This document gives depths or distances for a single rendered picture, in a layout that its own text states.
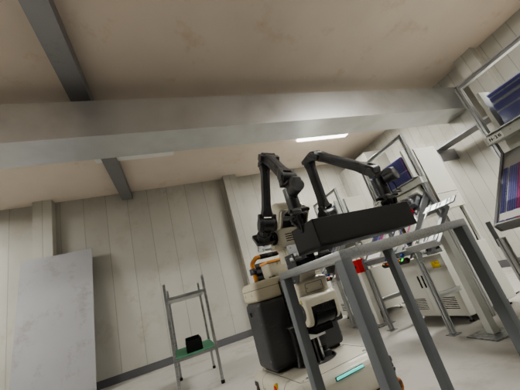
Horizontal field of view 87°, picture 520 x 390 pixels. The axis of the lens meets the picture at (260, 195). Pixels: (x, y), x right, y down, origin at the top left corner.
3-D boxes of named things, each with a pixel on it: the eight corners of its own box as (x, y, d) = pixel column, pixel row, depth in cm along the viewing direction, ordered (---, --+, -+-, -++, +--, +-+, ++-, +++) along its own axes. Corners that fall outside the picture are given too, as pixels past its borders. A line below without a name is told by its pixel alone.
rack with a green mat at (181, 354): (179, 401, 263) (161, 285, 298) (179, 381, 344) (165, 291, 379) (225, 382, 278) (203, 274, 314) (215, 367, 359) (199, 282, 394)
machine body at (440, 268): (474, 323, 235) (439, 253, 255) (413, 321, 297) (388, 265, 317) (520, 301, 257) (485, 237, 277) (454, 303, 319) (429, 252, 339)
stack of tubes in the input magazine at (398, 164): (411, 179, 287) (400, 156, 296) (379, 197, 333) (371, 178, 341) (419, 177, 291) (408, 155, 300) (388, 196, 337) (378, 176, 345)
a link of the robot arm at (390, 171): (372, 167, 151) (364, 170, 145) (390, 156, 142) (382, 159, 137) (384, 186, 148) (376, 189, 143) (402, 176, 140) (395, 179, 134)
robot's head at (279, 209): (268, 224, 180) (270, 202, 175) (295, 219, 190) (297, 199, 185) (279, 233, 168) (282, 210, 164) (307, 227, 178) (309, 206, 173)
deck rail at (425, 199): (415, 254, 247) (409, 250, 247) (413, 254, 249) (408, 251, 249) (429, 195, 280) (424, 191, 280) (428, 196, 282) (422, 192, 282)
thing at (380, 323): (379, 328, 310) (354, 260, 335) (367, 327, 332) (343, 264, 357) (395, 321, 318) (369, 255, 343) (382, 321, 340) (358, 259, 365)
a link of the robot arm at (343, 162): (317, 157, 178) (306, 159, 171) (318, 148, 176) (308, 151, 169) (381, 174, 149) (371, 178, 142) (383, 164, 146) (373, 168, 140)
